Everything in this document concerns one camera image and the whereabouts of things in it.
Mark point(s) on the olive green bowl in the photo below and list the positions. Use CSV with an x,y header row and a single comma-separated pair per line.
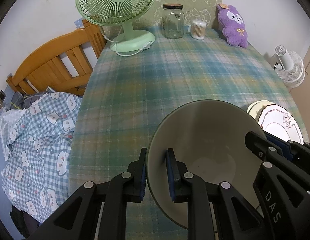
x,y
208,136

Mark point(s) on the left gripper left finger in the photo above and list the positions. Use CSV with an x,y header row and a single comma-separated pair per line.
x,y
97,211

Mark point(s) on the wooden bed headboard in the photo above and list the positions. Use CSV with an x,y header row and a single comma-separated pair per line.
x,y
60,64

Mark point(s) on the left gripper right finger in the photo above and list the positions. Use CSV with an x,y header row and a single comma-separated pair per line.
x,y
215,211

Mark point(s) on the glass jar black lid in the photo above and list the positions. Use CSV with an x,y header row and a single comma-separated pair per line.
x,y
173,19

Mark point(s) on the white floor fan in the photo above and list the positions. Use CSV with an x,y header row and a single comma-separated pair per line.
x,y
289,67

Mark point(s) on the green cartoon wall mat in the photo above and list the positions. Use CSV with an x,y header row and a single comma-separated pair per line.
x,y
195,2

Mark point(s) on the purple plush bunny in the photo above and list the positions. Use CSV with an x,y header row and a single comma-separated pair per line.
x,y
233,26

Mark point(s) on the wall outlet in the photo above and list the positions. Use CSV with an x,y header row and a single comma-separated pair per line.
x,y
2,98

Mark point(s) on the blue checkered blanket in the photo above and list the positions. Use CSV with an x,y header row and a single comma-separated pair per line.
x,y
36,144

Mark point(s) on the cotton swab container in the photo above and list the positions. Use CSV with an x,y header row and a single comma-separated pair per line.
x,y
198,29

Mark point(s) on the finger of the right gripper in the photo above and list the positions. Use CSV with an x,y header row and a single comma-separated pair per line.
x,y
285,146

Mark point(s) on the floral rimmed plate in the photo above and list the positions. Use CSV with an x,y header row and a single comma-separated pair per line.
x,y
277,121

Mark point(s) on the green desk fan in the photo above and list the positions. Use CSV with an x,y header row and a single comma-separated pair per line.
x,y
108,13

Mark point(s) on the cream plate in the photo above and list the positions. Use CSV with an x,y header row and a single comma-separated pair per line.
x,y
255,109

